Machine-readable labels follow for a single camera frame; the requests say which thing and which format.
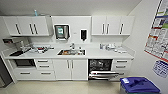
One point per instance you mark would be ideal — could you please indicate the stainless steel dishwasher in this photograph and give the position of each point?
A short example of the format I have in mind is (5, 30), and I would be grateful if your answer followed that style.
(100, 70)

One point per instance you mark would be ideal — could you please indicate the chrome faucet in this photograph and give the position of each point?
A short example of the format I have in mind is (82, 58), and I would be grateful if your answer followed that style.
(72, 45)

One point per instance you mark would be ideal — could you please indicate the black soap dispenser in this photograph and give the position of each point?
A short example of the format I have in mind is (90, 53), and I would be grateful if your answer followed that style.
(83, 34)

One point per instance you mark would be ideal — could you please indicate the stainless steel sink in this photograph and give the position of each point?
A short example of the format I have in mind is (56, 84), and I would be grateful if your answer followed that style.
(71, 52)

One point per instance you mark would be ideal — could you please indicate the blue dish soap bottle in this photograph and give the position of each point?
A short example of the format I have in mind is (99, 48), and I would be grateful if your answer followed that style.
(101, 46)

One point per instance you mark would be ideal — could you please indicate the container with orange sponge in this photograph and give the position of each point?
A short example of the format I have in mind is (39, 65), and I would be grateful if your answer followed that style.
(66, 52)

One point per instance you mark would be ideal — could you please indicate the small white bottle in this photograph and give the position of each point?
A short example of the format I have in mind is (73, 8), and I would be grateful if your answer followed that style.
(104, 47)

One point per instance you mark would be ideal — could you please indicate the stack of white plates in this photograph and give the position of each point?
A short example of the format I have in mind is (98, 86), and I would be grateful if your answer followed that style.
(111, 48)

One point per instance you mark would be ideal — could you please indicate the steel paper towel dispenser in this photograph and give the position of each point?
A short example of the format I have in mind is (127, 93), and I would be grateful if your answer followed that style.
(61, 32)

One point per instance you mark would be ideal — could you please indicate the white two-door base cabinet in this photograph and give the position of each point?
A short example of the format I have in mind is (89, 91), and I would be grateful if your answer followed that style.
(63, 70)

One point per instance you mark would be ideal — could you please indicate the white drawer unit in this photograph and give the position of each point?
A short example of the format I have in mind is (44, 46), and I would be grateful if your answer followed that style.
(121, 66)
(45, 69)

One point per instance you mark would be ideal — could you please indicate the blue spray bottle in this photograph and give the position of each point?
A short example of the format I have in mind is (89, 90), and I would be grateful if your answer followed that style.
(35, 12)

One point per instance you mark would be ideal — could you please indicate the black built-in microwave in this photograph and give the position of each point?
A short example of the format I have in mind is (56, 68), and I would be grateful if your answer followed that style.
(23, 62)

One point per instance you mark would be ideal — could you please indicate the blue recycling bin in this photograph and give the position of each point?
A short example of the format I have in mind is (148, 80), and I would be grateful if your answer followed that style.
(138, 85)

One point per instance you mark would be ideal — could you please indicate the dark coffee machine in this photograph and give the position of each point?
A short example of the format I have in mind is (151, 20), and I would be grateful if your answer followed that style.
(15, 46)

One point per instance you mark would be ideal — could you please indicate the blue recycling sign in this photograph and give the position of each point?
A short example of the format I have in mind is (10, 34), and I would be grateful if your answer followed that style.
(161, 69)

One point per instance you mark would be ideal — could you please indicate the wall notice board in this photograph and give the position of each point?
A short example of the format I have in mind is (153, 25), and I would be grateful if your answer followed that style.
(158, 33)

